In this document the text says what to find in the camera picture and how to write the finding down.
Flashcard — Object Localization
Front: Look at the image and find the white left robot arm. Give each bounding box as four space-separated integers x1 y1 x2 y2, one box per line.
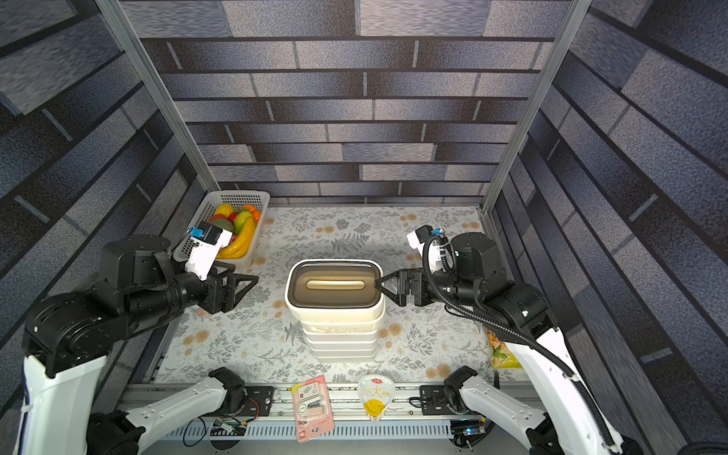
15 234 258 454

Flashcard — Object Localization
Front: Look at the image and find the yellow smiley snack cup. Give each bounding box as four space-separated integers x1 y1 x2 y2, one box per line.
358 375 396 422

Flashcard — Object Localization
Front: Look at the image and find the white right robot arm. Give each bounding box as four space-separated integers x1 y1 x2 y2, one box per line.
375 225 642 454

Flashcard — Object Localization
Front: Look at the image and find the orange toy fruit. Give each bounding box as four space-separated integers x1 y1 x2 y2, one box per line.
240 205 262 224

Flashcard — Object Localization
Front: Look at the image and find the yellow toy banana bunch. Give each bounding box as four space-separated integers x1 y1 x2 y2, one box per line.
216 220 257 259

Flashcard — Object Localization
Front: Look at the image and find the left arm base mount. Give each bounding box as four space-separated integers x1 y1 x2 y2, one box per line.
229 386 276 420

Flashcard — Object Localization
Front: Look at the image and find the green toy mango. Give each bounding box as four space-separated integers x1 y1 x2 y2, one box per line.
210 219 234 232

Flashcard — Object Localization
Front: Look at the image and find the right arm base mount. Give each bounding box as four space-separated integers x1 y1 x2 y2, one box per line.
419 384 455 416

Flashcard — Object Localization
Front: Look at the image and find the white plastic fruit basket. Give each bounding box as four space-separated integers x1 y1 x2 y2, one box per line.
188 190 270 271

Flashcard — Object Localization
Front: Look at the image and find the yellow-green toy pear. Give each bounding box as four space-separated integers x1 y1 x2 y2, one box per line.
233 210 253 235

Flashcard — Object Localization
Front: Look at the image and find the wooden lid tissue box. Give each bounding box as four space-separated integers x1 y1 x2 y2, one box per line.
304 331 379 344

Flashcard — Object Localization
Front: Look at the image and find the dark brown lid tissue box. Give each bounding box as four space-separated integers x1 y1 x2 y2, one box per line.
284 259 386 324

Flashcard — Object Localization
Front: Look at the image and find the grey lid tissue box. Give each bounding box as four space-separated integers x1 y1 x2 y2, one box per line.
314 355 375 363
306 339 377 352
311 348 377 356

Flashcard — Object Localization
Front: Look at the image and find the brown lid rounded tissue box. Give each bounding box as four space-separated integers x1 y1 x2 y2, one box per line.
301 313 385 334

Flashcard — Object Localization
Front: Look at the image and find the yellow toy lemon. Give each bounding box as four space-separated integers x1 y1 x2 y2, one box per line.
214 204 235 218

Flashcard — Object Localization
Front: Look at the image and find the pink blister pack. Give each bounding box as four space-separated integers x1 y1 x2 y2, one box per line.
291 375 336 443

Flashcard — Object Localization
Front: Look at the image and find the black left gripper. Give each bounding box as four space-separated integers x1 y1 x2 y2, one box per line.
135 256 267 324

